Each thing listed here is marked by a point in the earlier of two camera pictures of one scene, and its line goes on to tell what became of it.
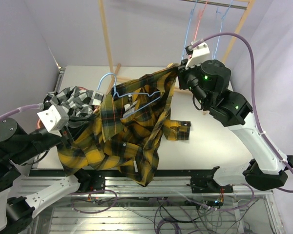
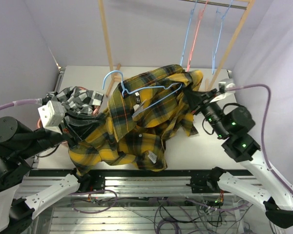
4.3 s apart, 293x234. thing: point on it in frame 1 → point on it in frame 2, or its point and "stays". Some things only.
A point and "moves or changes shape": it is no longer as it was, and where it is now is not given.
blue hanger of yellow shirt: x=129 y=94 → x=124 y=87
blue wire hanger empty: x=222 y=18 stays
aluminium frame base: x=177 y=201 stays
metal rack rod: x=216 y=4 stays
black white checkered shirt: x=79 y=103 stays
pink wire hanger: x=199 y=16 stays
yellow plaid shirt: x=125 y=132 moves or changes shape
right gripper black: x=183 y=72 → x=194 y=98
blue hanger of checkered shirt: x=188 y=30 stays
